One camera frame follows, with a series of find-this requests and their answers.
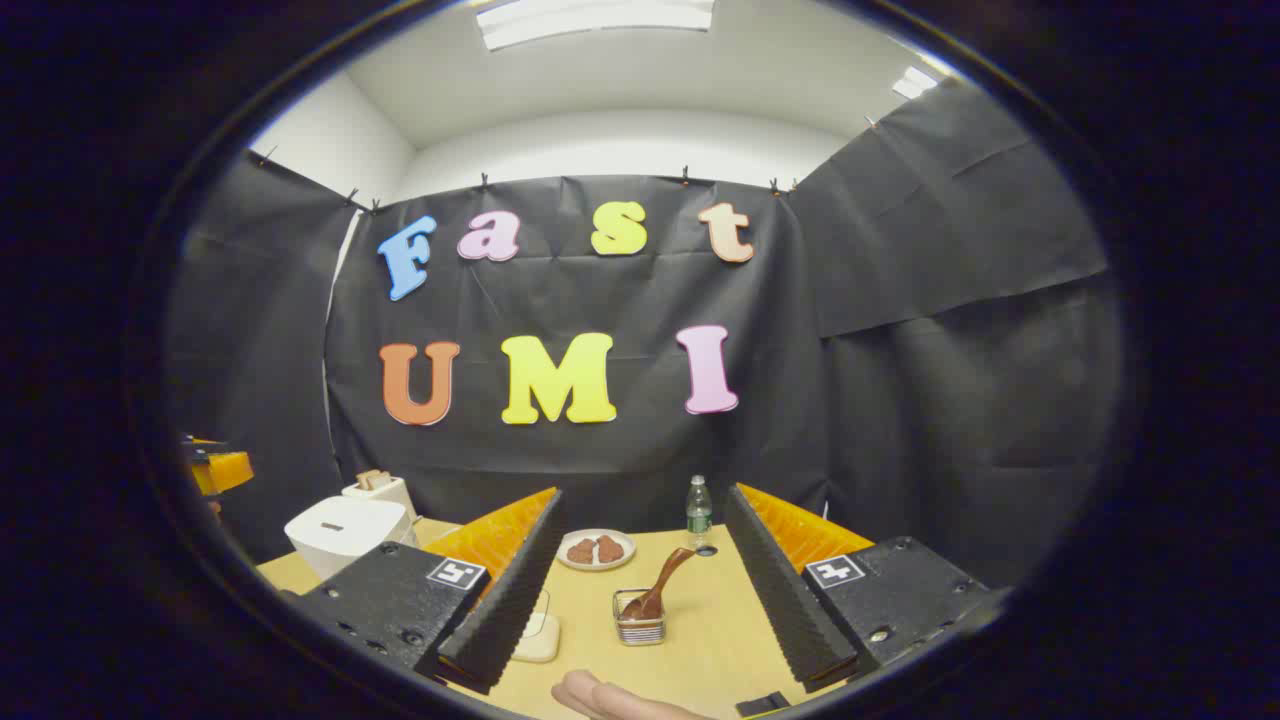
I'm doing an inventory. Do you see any white toaster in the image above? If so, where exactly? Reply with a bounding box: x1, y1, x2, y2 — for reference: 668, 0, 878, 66
342, 469, 419, 521

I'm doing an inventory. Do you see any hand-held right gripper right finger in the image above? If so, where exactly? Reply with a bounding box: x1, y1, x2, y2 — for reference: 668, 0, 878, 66
723, 483, 1001, 693

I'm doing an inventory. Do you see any black backdrop cloth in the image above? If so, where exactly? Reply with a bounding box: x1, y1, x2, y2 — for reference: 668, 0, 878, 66
165, 80, 1126, 591

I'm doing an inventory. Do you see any brown wooden spoon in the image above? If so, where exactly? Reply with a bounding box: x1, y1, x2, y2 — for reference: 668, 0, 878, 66
620, 547, 696, 621

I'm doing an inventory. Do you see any cream box of rice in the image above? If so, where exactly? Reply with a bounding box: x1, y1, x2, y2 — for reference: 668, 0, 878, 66
510, 612, 561, 664

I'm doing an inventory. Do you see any long ceiling light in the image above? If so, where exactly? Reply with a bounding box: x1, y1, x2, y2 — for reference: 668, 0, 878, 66
475, 0, 716, 51

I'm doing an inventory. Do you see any clear water bottle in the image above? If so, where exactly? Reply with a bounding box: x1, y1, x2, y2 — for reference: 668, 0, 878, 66
686, 475, 713, 549

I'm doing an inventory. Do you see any white rice cooker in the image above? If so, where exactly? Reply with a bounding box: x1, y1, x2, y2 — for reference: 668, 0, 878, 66
284, 496, 416, 581

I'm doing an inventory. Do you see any metal wire chopstick holder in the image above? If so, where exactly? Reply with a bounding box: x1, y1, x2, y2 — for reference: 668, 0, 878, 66
612, 588, 668, 647

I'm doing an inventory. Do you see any white plate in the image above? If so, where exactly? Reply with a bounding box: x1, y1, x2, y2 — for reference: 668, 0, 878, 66
556, 528, 637, 572

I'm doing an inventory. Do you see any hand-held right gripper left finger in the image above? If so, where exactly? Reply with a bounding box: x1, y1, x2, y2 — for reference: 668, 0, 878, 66
290, 487, 568, 696

